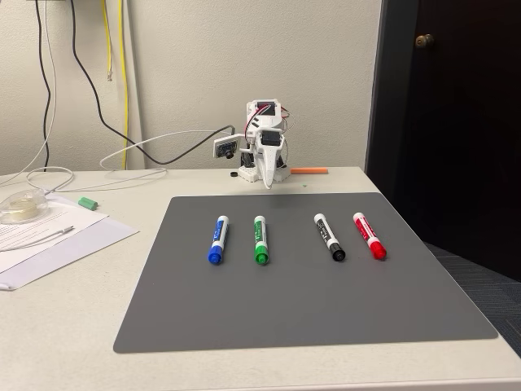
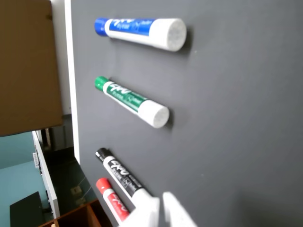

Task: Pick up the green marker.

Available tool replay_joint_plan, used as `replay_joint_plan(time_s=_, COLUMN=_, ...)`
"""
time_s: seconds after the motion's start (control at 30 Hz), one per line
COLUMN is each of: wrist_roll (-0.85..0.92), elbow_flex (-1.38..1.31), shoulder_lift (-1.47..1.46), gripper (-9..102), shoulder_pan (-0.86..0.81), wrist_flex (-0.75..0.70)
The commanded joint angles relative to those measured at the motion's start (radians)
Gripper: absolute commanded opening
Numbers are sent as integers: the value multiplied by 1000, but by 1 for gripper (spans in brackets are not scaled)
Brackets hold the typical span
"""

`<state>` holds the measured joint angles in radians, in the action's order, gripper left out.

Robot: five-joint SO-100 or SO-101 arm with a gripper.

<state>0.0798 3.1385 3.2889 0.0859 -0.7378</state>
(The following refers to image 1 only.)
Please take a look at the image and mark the green dry erase marker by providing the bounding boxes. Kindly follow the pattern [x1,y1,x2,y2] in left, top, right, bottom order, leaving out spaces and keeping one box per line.
[252,215,270,266]

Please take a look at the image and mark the blue dry erase marker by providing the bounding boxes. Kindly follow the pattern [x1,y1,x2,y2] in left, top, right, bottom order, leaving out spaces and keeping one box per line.
[207,214,230,266]

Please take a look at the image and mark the black dry erase marker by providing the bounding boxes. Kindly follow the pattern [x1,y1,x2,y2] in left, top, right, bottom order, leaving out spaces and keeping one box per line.
[313,212,348,263]

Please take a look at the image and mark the red dry erase marker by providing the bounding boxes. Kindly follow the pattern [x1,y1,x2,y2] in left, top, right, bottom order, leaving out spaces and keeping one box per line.
[352,211,388,261]

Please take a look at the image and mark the grey rectangular mat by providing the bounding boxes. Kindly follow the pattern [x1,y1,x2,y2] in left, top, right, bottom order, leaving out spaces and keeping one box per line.
[112,191,500,354]

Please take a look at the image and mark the dark door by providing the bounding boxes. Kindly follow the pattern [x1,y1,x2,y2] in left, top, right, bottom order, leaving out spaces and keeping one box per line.
[364,0,521,283]

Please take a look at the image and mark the blank white paper sheet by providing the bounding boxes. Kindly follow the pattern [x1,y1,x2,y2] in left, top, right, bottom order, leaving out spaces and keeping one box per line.
[0,215,140,292]

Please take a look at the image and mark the printed white paper sheet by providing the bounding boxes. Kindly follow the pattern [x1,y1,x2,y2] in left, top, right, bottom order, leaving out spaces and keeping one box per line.
[0,192,111,253]

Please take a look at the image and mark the clear tape dispenser with roll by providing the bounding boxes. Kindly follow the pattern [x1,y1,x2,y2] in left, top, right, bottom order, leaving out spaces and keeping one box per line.
[0,187,50,226]

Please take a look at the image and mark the red and black servo wires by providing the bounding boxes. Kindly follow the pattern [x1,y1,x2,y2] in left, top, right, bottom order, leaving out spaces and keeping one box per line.
[243,103,297,143]

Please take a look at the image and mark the white boxed gripper camera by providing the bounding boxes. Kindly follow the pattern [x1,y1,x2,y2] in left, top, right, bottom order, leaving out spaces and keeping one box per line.
[212,134,241,161]

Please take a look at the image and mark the white looped cable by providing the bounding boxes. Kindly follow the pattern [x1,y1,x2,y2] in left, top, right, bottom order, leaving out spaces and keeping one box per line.
[99,129,223,181]

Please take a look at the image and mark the long yellow cable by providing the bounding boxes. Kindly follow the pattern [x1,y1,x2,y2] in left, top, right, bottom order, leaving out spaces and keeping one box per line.
[117,0,130,171]

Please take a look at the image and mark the thick black camera cable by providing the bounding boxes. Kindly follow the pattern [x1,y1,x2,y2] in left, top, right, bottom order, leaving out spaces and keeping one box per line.
[69,0,236,166]

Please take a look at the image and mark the short yellow cable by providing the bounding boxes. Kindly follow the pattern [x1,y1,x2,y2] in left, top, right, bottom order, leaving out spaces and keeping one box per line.
[100,0,114,83]

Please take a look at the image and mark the thin white hanging cable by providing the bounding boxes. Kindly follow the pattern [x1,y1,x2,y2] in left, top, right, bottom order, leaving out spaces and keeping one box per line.
[0,0,76,193]

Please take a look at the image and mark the thin black cable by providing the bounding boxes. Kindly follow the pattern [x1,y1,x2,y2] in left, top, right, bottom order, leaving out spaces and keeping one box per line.
[33,0,53,173]

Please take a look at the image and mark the white cable with plug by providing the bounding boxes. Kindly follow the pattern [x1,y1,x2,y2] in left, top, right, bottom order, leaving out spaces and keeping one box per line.
[0,226,77,253]

